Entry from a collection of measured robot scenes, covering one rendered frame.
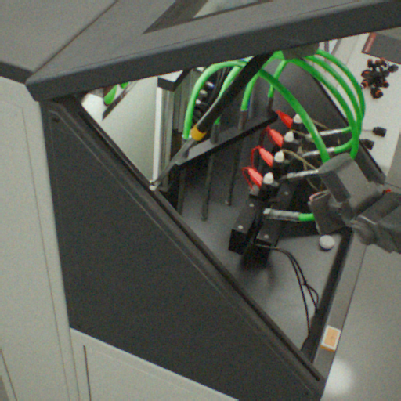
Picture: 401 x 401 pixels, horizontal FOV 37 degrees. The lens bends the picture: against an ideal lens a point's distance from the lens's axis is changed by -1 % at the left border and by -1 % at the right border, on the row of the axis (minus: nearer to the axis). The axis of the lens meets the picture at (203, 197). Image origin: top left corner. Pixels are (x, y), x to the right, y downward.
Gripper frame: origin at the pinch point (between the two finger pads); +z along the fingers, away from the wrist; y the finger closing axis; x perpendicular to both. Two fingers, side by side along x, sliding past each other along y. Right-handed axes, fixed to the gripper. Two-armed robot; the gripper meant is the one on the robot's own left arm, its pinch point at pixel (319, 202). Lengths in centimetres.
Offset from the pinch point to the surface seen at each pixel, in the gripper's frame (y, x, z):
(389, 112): -52, -1, 57
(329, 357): 7.8, 31.7, 4.6
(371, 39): -71, -22, 87
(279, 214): 5.7, 0.9, 8.7
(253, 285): 11.1, 20.9, 33.6
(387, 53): -71, -16, 80
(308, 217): 2.5, 2.1, 1.6
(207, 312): 27.5, 10.6, 1.6
